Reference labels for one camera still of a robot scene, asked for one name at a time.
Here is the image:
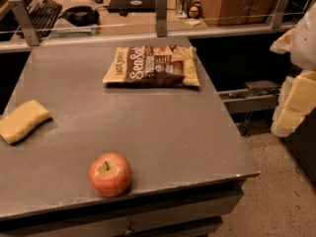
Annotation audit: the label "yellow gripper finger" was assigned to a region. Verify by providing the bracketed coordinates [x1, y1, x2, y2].
[270, 29, 294, 54]

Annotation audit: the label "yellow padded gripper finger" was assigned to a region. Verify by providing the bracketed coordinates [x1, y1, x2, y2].
[271, 70, 316, 137]

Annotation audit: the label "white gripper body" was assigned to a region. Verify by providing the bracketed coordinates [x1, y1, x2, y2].
[290, 3, 316, 70]

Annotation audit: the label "yellow sponge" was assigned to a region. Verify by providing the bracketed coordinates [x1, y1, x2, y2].
[0, 100, 51, 144]

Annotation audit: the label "low grey metal shelf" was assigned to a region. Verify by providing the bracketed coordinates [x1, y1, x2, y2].
[218, 80, 281, 114]

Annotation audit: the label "cardboard box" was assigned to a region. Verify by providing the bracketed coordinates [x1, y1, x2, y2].
[199, 0, 276, 27]

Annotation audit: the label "cans and cups cluster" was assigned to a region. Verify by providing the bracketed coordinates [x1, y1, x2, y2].
[175, 0, 200, 19]

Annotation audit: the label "brown yellow snack bag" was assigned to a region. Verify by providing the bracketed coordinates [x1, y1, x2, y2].
[103, 44, 199, 87]

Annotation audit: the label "black laptop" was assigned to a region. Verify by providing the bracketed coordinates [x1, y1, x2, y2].
[108, 0, 155, 13]

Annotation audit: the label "red apple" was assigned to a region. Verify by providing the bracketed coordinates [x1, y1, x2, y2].
[89, 152, 131, 198]

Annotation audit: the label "black headphones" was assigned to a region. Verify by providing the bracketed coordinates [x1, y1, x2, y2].
[61, 6, 100, 27]

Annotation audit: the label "black keyboard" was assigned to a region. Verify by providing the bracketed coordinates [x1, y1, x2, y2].
[28, 0, 62, 38]

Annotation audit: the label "grey drawer cabinet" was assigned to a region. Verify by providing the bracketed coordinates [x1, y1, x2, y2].
[0, 178, 246, 237]

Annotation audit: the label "right metal bracket post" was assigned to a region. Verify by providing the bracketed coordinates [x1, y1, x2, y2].
[269, 0, 289, 29]

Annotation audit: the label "metal bracket post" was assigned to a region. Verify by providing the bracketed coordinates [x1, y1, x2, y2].
[269, 0, 289, 29]
[9, 0, 40, 46]
[155, 0, 167, 38]

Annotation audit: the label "middle metal bracket post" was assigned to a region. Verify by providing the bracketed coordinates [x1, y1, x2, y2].
[155, 0, 167, 38]

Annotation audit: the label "left metal bracket post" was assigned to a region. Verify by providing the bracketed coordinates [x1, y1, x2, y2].
[9, 0, 40, 46]

